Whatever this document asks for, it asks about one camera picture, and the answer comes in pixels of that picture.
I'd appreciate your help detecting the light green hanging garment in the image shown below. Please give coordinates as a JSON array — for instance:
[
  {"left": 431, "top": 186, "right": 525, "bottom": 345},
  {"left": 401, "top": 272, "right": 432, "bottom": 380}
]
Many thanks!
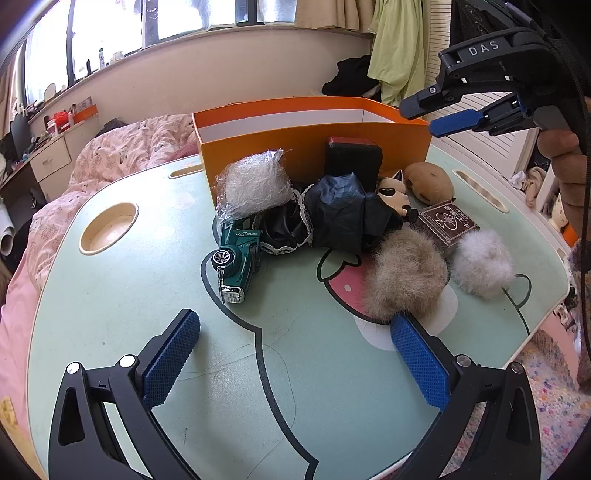
[{"left": 367, "top": 0, "right": 432, "bottom": 107}]

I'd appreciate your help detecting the speckled rug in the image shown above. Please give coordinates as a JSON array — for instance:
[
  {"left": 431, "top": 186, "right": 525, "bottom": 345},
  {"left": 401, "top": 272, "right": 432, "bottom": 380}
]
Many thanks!
[{"left": 462, "top": 323, "right": 591, "bottom": 480}]

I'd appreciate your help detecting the black and red case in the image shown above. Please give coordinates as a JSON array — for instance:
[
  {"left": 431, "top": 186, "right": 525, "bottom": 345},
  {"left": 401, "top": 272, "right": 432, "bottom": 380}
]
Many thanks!
[{"left": 324, "top": 136, "right": 383, "bottom": 195}]

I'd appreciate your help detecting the person's right hand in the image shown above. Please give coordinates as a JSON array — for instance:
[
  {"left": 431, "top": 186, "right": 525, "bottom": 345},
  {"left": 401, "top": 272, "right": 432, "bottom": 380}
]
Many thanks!
[{"left": 537, "top": 95, "right": 591, "bottom": 241}]

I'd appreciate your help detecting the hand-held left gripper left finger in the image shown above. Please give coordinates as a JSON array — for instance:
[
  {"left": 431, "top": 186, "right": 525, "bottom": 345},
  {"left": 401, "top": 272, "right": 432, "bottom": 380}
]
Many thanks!
[{"left": 48, "top": 309, "right": 201, "bottom": 480}]

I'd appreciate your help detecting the beige curtain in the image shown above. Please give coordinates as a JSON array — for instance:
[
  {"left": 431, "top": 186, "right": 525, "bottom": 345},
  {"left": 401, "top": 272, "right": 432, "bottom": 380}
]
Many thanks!
[{"left": 295, "top": 0, "right": 377, "bottom": 33}]

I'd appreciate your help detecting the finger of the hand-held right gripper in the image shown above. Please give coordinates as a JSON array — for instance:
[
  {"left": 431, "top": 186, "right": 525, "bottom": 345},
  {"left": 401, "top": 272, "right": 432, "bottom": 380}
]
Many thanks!
[
  {"left": 398, "top": 81, "right": 514, "bottom": 121},
  {"left": 428, "top": 93, "right": 535, "bottom": 138}
]

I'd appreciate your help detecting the green cartoon print desktop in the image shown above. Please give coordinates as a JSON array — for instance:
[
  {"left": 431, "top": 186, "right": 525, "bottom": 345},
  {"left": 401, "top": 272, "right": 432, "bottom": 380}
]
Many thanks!
[{"left": 28, "top": 148, "right": 573, "bottom": 480}]

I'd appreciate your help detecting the cartoon mouse figure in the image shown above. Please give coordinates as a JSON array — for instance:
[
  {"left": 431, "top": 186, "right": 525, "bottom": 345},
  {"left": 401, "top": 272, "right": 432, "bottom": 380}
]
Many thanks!
[{"left": 379, "top": 174, "right": 419, "bottom": 224}]

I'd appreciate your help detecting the beige fur pompom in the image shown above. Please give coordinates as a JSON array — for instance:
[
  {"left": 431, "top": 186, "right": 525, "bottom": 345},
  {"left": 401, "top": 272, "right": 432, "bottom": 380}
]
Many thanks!
[{"left": 362, "top": 227, "right": 448, "bottom": 324}]

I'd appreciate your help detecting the white paper roll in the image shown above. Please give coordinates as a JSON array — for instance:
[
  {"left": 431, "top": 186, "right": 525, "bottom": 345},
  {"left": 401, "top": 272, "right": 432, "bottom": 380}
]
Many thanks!
[{"left": 0, "top": 203, "right": 17, "bottom": 254}]

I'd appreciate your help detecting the orange cardboard box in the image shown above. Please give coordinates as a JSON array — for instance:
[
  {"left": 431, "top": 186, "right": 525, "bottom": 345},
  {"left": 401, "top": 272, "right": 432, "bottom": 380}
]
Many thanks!
[{"left": 191, "top": 96, "right": 431, "bottom": 210}]

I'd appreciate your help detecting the pink floral blanket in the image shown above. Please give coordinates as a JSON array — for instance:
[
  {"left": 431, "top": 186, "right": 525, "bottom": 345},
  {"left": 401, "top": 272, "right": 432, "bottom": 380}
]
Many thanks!
[{"left": 0, "top": 113, "right": 204, "bottom": 324}]

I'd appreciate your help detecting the black lace-trimmed cloth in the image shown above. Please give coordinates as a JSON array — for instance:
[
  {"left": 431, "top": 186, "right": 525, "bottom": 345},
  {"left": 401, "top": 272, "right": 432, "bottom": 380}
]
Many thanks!
[
  {"left": 305, "top": 172, "right": 407, "bottom": 252},
  {"left": 252, "top": 182, "right": 319, "bottom": 256}
]

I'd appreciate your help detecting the white fur pompom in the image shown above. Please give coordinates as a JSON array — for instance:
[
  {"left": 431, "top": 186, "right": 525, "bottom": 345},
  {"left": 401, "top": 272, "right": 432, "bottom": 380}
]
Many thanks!
[{"left": 451, "top": 229, "right": 515, "bottom": 301}]

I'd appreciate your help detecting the white drawer cabinet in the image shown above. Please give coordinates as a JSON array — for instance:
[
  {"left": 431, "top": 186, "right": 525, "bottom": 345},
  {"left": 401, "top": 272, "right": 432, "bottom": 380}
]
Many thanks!
[{"left": 28, "top": 120, "right": 100, "bottom": 185}]

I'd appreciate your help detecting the white plastic wrap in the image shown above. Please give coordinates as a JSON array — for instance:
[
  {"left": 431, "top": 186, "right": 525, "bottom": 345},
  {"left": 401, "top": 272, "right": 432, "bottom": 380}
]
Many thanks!
[{"left": 215, "top": 148, "right": 294, "bottom": 227}]

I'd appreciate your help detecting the pile of black clothes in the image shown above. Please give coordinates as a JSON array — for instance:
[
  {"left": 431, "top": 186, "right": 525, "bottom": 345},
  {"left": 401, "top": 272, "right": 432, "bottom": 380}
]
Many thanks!
[{"left": 322, "top": 56, "right": 384, "bottom": 102}]

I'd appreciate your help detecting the black monitor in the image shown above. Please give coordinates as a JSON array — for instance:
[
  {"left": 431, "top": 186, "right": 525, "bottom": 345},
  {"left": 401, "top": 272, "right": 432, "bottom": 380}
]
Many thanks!
[{"left": 9, "top": 113, "right": 31, "bottom": 162}]

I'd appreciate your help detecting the green toy car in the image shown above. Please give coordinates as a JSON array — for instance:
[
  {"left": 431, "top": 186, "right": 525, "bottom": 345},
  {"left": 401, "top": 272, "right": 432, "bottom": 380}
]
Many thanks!
[{"left": 211, "top": 215, "right": 263, "bottom": 304}]

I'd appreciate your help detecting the white patterned mug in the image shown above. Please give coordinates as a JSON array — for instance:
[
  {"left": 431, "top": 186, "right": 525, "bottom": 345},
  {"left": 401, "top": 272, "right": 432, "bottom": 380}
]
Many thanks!
[{"left": 551, "top": 194, "right": 570, "bottom": 232}]

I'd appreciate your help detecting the beige cloth heap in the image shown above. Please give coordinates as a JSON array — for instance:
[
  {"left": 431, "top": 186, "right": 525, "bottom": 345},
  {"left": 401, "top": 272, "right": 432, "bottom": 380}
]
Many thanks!
[{"left": 524, "top": 166, "right": 548, "bottom": 208}]

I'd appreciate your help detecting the brown square card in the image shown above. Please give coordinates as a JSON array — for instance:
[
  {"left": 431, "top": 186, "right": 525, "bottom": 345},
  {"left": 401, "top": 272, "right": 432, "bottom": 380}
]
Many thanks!
[{"left": 416, "top": 199, "right": 481, "bottom": 247}]

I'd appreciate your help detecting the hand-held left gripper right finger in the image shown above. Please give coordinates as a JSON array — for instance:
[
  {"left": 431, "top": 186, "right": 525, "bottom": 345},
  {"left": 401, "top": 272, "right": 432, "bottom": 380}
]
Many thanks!
[{"left": 390, "top": 314, "right": 541, "bottom": 480}]

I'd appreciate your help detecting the brown plush toy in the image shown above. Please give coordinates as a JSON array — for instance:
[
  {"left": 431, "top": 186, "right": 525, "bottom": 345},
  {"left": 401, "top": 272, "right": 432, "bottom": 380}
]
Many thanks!
[{"left": 404, "top": 161, "right": 455, "bottom": 206}]

